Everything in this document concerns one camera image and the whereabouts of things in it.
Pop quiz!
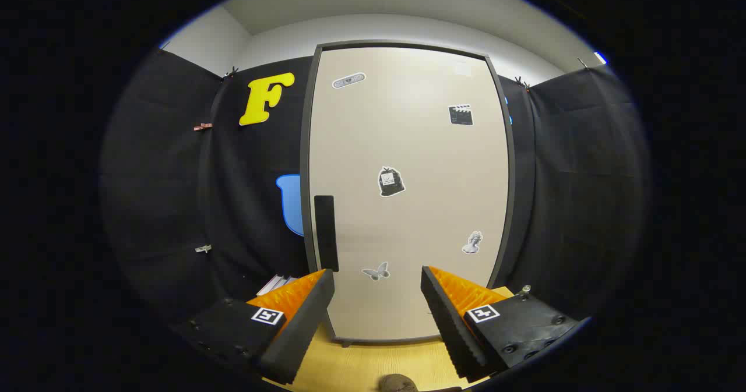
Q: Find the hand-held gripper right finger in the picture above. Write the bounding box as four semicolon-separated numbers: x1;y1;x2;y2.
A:
421;266;592;383

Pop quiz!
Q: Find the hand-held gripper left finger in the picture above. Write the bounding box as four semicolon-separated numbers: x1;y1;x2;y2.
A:
172;269;336;386

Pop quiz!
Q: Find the brown fluffy shoe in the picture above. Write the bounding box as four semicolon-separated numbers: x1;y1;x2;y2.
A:
378;374;419;392

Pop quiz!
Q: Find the black door handle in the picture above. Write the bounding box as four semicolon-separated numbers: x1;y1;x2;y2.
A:
314;195;340;273

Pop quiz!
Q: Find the grey shoe cabinet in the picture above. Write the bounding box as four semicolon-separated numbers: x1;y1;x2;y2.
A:
299;40;517;349

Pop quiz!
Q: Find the white orange spine book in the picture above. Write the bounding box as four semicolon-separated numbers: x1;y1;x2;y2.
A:
256;274;286;296

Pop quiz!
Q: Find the black backdrop cloth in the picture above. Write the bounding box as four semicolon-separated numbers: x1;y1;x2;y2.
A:
99;47;650;346

